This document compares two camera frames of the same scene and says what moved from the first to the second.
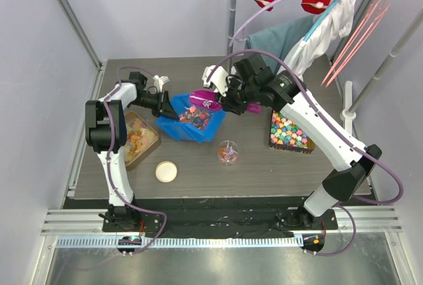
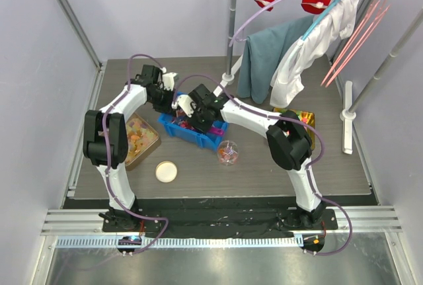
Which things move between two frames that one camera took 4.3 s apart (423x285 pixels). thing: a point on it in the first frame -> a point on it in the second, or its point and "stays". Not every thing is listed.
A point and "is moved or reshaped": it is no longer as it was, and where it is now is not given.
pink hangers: [359, 38] stays
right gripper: [227, 103] -> [203, 127]
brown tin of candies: [142, 140] stays
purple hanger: [240, 35] stays
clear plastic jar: [227, 153] stays
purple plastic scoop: [209, 100] is moved or reshaped
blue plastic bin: [181, 130] is moved or reshaped
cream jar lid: [166, 171] stays
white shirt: [338, 20] stays
